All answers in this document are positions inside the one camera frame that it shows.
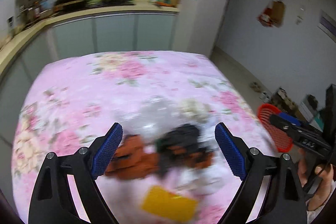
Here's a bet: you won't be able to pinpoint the yellow foam fruit net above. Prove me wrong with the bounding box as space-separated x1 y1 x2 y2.
141 186 199 223

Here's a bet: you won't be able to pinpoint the black and brown paper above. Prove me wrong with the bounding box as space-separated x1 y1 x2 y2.
104 124 214 180

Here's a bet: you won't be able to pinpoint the clear plastic bag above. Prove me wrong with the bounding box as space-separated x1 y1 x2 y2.
115 97 218 144

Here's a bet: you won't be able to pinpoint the red mesh trash basket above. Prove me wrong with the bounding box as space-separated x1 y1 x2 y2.
257 103 293 153

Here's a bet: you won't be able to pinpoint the grey kitchen counter cabinets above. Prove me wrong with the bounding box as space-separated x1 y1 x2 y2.
0 4 180 83

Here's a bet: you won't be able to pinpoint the person's right hand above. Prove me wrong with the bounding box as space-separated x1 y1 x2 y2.
297 148 335 212

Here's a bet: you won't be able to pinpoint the hanging red brown bags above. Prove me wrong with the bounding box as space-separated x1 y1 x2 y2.
257 0 285 28

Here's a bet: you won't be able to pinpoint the black gas stove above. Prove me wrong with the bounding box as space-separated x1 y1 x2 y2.
53 0 135 14

